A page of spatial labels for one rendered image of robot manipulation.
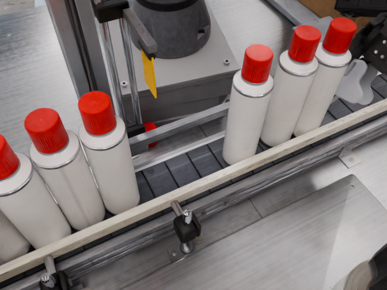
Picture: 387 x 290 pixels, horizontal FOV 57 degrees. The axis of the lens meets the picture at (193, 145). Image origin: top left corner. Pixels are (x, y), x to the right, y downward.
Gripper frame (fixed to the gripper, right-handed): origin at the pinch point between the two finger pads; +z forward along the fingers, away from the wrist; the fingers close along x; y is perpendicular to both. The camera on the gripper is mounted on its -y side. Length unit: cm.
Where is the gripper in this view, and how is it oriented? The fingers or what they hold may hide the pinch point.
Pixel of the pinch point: (325, 96)
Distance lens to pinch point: 62.4
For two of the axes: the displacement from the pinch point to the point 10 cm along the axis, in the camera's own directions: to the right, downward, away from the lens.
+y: 4.6, 7.1, -5.3
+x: 7.6, -0.1, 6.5
